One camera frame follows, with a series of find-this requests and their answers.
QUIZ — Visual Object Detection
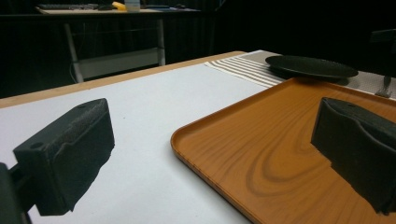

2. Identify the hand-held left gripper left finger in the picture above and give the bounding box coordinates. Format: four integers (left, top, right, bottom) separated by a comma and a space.
12, 97, 116, 217

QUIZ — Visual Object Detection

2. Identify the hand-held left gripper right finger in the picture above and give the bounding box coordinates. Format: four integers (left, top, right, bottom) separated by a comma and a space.
310, 96, 396, 217

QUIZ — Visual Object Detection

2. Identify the dark metal stand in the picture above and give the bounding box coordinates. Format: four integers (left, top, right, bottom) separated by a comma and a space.
369, 28, 396, 99

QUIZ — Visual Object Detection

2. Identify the black round plate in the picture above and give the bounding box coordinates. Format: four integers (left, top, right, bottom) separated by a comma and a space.
264, 54, 360, 83

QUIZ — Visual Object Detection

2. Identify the wood-grain brown tray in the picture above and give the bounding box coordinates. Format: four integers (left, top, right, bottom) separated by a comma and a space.
170, 77, 396, 224

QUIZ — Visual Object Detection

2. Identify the background desk with metal legs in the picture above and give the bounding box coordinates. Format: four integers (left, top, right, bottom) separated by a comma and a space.
35, 6, 200, 84

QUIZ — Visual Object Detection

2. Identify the striped beige placemat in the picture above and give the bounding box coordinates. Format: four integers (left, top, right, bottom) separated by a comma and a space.
204, 49, 396, 101

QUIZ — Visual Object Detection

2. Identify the black keyboard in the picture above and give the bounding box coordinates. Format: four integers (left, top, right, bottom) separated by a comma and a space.
36, 3, 100, 11

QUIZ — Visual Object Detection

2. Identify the yellow object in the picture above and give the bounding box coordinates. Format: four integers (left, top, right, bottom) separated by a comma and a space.
111, 1, 128, 12

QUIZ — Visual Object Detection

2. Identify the white translucent bottle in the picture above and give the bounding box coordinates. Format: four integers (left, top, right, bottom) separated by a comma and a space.
124, 0, 142, 13

